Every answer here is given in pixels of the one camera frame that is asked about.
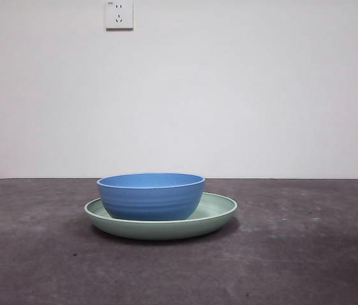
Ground blue bowl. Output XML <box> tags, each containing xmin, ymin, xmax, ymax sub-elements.
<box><xmin>96</xmin><ymin>172</ymin><xmax>205</xmax><ymax>220</ymax></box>

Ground green plate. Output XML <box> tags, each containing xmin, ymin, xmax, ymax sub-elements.
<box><xmin>84</xmin><ymin>192</ymin><xmax>238</xmax><ymax>241</ymax></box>

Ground white wall socket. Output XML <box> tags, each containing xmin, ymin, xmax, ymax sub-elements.
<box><xmin>105</xmin><ymin>0</ymin><xmax>134</xmax><ymax>32</ymax></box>

